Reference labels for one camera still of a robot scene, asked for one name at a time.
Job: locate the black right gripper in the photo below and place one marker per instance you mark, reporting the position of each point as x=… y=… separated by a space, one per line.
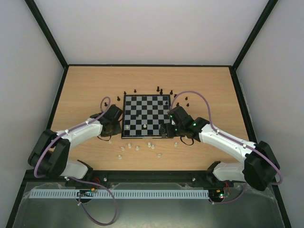
x=166 y=129

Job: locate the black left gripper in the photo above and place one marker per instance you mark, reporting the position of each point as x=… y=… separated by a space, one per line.
x=118 y=130

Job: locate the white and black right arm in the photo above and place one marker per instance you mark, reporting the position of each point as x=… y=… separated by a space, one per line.
x=256 y=164

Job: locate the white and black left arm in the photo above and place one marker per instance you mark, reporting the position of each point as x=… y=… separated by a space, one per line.
x=49 y=157

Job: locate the black and silver chessboard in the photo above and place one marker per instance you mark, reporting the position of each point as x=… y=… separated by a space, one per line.
x=152 y=110

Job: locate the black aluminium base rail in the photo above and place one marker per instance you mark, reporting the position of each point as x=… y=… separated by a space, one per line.
x=196 y=179

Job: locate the light blue slotted cable duct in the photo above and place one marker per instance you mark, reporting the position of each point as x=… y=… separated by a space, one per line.
x=119 y=194

